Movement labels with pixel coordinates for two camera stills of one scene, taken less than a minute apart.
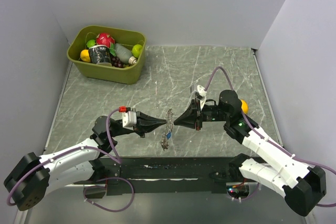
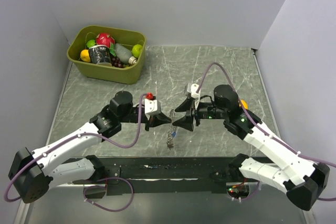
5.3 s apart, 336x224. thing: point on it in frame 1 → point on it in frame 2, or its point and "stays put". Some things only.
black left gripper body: x=122 y=131 → x=132 y=117
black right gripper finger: x=188 y=118 → x=186 y=105
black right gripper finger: x=187 y=120 stays put
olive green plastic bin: x=128 y=75 stays put
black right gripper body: x=212 y=113 stays put
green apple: x=137 y=50 stays put
